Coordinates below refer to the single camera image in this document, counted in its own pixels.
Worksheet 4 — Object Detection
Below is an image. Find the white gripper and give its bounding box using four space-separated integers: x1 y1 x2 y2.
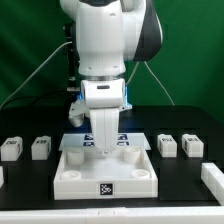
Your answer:
81 79 125 151

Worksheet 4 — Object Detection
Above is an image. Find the white square tabletop part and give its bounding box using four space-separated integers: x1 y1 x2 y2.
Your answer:
53 146 159 201

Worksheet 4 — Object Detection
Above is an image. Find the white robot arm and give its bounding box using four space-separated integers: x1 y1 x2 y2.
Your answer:
60 0 163 151

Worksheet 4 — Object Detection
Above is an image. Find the white sheet with tags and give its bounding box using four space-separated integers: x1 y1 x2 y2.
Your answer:
59 133 151 150

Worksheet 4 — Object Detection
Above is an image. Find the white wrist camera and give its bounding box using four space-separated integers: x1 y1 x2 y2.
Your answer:
68 99 89 127

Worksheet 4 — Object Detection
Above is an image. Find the black cable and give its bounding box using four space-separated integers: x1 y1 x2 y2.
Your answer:
0 89 73 111

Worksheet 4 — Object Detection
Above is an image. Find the camera on black stand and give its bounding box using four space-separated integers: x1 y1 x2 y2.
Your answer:
63 23 80 92

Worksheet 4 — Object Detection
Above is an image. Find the white cable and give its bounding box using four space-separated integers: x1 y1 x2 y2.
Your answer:
0 41 73 109

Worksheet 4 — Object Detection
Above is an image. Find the white front rail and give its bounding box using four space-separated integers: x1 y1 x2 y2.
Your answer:
0 206 224 224

